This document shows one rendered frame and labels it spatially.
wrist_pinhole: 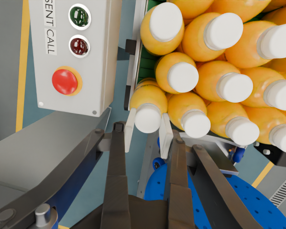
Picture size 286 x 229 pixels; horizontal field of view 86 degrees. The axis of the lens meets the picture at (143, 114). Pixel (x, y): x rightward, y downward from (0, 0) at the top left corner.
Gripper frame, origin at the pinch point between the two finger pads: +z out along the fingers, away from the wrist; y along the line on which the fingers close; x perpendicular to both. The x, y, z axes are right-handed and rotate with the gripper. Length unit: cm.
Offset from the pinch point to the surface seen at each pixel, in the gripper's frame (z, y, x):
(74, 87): 3.6, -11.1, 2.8
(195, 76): 3.5, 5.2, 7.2
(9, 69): 114, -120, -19
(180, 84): 3.6, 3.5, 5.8
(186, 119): 3.9, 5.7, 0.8
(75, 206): 115, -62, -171
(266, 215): 4.6, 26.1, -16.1
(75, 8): 3.6, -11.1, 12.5
